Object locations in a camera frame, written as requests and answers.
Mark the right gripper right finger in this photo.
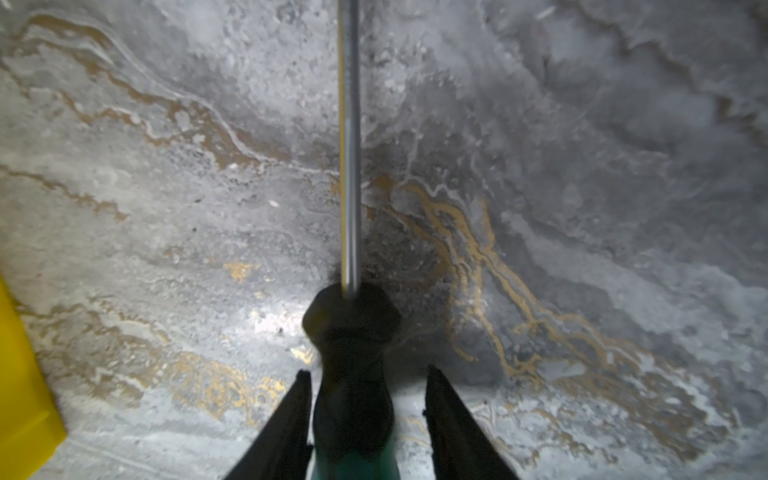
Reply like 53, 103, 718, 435
424, 365, 519, 480

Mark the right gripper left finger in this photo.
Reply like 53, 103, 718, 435
225, 370, 313, 480

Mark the green black screwdriver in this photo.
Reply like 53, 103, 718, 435
303, 1, 400, 479

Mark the yellow plastic bin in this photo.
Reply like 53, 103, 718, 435
1, 286, 66, 479

